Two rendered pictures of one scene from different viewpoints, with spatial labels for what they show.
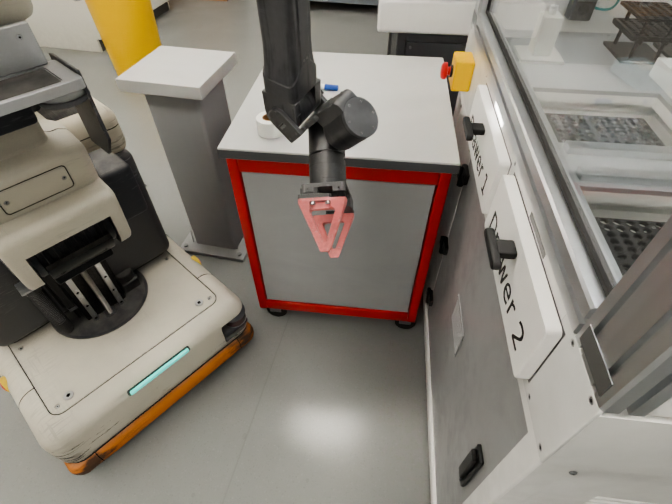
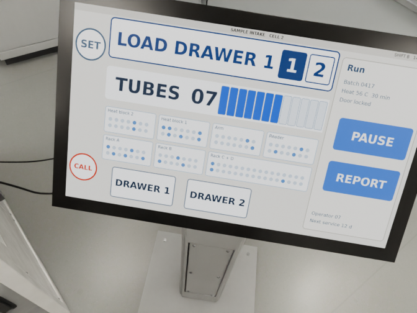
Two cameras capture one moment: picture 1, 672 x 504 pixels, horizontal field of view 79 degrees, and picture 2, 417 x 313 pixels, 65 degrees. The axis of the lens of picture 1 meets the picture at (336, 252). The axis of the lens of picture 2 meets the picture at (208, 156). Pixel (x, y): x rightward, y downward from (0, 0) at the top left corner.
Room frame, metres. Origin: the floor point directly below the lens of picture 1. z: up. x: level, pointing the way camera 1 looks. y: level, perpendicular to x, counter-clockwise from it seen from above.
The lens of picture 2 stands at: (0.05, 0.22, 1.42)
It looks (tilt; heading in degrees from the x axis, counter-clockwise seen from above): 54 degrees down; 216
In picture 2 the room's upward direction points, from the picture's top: 8 degrees clockwise
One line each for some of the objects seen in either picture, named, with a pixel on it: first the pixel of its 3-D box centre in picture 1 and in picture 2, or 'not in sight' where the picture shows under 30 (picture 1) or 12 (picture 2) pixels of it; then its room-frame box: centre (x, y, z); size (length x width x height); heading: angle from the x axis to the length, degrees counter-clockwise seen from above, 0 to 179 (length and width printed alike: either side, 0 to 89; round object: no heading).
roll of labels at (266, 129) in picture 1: (270, 124); not in sight; (0.93, 0.16, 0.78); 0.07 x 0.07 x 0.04
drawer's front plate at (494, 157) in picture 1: (484, 144); not in sight; (0.69, -0.29, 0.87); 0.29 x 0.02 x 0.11; 173
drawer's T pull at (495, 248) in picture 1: (501, 248); not in sight; (0.38, -0.22, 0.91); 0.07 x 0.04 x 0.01; 173
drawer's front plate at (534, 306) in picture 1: (514, 266); not in sight; (0.38, -0.25, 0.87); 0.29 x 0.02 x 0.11; 173
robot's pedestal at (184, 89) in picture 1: (205, 163); not in sight; (1.35, 0.51, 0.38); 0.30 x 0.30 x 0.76; 78
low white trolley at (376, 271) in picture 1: (345, 198); not in sight; (1.13, -0.04, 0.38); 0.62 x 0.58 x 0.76; 173
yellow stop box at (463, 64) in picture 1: (460, 71); not in sight; (1.02, -0.31, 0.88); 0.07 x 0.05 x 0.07; 173
